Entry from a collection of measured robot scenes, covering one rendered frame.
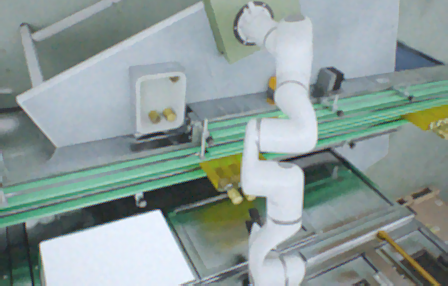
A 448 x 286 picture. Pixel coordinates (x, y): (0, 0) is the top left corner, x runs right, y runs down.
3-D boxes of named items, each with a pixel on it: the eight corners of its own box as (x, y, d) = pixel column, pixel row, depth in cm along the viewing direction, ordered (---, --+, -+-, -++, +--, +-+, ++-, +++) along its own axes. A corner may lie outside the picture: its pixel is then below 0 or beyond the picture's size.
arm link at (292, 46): (274, 107, 100) (269, 54, 89) (281, 59, 116) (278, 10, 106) (310, 107, 97) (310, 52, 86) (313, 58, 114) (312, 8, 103)
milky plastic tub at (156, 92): (130, 122, 137) (137, 135, 131) (128, 66, 124) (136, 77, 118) (174, 115, 145) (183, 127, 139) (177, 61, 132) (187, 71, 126)
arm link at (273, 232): (293, 202, 95) (290, 270, 102) (244, 208, 92) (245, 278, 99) (307, 218, 87) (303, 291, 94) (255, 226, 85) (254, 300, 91)
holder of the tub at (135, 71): (131, 133, 141) (137, 145, 135) (129, 66, 125) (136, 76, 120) (173, 125, 148) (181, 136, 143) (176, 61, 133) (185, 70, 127)
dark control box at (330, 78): (315, 83, 174) (327, 91, 168) (319, 67, 169) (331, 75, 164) (328, 81, 178) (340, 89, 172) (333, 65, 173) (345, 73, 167)
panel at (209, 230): (35, 247, 119) (51, 344, 96) (33, 241, 118) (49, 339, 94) (266, 181, 159) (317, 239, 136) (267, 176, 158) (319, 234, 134)
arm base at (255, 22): (227, 13, 122) (249, 29, 111) (258, -10, 122) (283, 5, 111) (246, 48, 133) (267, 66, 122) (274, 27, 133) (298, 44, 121)
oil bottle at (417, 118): (395, 113, 199) (441, 142, 179) (399, 104, 195) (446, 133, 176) (402, 112, 201) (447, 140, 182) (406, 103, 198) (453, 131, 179)
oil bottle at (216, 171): (195, 159, 146) (220, 195, 131) (196, 148, 143) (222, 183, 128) (208, 157, 149) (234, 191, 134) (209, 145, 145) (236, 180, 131)
